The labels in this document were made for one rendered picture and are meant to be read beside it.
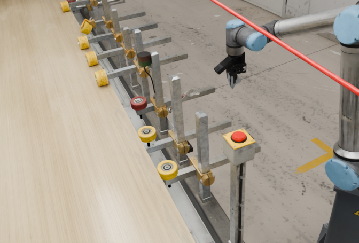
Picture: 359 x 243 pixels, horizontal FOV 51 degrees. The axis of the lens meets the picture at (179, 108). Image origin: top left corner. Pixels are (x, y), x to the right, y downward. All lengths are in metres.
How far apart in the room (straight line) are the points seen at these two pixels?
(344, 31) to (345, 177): 0.59
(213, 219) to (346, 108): 0.66
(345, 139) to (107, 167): 0.94
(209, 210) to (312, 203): 1.14
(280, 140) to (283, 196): 0.57
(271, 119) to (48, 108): 1.89
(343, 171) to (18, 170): 1.29
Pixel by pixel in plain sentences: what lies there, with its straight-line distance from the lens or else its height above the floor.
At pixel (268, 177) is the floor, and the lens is 2.73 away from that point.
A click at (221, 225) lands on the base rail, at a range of 1.56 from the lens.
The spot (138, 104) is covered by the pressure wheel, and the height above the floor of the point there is 0.91.
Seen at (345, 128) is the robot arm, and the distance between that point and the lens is 1.58.
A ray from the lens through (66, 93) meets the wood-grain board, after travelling 2.07.
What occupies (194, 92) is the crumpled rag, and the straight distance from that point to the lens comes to 1.96.
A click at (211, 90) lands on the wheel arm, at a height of 0.85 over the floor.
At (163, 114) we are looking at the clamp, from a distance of 1.87.
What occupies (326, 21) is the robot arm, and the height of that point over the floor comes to 1.30.
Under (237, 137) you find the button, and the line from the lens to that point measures 1.10.
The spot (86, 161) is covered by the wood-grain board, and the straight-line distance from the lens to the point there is 1.60.
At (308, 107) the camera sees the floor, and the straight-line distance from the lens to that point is 3.42.
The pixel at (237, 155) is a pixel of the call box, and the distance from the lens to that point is 1.10.
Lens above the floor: 1.93
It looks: 35 degrees down
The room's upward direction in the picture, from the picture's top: 5 degrees counter-clockwise
